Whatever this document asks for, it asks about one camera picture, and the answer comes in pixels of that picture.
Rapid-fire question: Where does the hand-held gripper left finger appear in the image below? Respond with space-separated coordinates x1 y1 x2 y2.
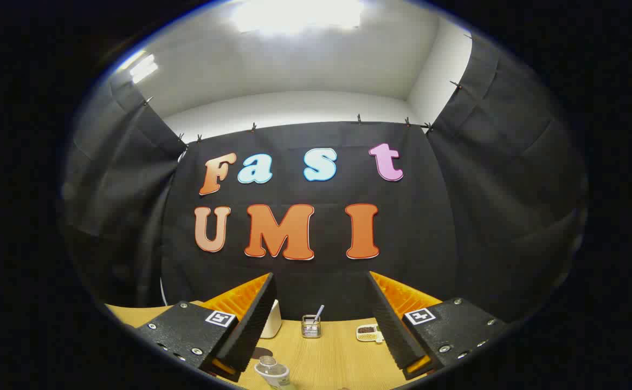
134 272 278 383

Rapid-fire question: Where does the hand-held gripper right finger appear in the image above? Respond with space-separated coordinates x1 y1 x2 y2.
366 271 509 381

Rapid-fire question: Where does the clear green label juice bottle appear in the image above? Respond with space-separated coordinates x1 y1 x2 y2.
255 356 292 389

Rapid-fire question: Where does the small white bean dish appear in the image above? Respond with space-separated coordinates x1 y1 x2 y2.
356 324 384 343

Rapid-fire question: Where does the white box container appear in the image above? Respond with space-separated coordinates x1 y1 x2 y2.
260 300 282 339

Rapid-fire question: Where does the metal mesh pen holder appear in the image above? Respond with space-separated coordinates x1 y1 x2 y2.
301 315 322 339

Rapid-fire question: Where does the wooden table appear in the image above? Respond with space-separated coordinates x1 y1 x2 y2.
105 302 430 390

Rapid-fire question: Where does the black backdrop cloth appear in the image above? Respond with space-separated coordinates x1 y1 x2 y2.
60 32 589 326

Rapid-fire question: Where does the small ceiling light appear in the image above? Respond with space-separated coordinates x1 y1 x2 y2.
129 53 159 85

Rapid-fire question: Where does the large ceiling light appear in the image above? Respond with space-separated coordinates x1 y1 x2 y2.
232 0 363 34

